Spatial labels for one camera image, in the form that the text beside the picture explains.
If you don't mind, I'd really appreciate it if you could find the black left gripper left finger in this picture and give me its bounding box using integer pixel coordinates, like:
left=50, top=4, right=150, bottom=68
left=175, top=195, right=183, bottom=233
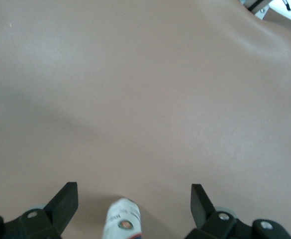
left=0, top=182, right=80, bottom=239

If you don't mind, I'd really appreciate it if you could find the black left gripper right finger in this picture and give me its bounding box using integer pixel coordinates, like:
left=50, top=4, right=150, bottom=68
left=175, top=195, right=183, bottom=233
left=186, top=184, right=291, bottom=239

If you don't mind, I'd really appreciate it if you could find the white blue tennis ball can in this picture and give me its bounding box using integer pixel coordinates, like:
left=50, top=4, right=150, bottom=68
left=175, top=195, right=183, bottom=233
left=102, top=198, right=143, bottom=239

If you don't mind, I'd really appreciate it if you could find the brown table mat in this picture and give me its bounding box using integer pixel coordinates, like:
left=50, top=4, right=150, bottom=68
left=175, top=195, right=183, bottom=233
left=0, top=0, right=291, bottom=239

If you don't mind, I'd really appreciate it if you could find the grey metal camera bracket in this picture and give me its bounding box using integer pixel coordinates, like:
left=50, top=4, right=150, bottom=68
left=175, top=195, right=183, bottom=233
left=243, top=0, right=271, bottom=19

